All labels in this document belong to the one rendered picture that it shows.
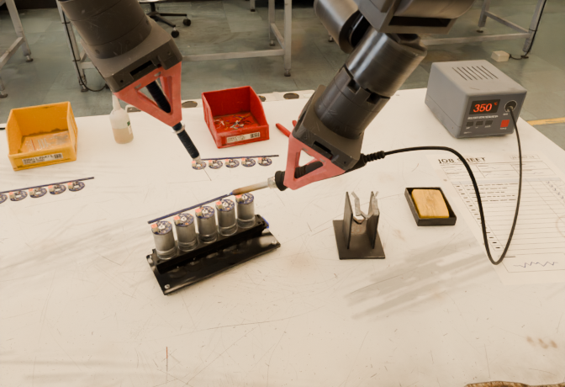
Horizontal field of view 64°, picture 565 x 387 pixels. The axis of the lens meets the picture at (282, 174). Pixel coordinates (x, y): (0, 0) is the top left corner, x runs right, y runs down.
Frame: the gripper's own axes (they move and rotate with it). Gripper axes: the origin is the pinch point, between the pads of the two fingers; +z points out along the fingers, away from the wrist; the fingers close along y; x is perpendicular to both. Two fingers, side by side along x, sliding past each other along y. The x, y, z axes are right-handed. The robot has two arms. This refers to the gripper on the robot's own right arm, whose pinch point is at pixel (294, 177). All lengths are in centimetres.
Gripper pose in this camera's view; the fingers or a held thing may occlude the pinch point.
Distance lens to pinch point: 51.9
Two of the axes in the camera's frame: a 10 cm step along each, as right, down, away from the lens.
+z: -4.8, 6.5, 5.9
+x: 8.5, 5.2, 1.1
